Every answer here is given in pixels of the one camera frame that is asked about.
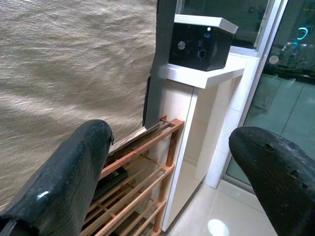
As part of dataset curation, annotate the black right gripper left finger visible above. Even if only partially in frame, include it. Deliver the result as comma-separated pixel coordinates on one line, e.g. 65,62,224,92
0,119,115,236

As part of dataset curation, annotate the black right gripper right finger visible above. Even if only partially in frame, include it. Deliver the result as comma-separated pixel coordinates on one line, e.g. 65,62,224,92
228,126,315,236

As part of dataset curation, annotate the wooden slatted shoe rack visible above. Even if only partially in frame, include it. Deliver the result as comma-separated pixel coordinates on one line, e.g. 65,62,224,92
80,116,185,236

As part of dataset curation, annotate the white side table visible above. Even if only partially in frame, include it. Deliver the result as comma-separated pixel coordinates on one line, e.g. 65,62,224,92
161,52,259,233

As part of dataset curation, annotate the glass sliding door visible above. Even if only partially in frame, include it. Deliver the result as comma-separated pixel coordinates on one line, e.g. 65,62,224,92
176,0,315,187

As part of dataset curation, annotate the beige woven fabric panel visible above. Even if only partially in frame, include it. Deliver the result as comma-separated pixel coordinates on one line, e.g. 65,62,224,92
0,0,158,209

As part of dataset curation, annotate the black electronic box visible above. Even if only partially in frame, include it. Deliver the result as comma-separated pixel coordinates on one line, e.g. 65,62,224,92
168,21,234,72

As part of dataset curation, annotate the dark grey upright panel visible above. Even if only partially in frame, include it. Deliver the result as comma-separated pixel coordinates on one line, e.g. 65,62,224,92
142,0,182,130

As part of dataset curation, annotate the white flat board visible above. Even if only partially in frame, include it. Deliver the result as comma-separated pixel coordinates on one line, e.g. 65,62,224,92
174,14,239,34

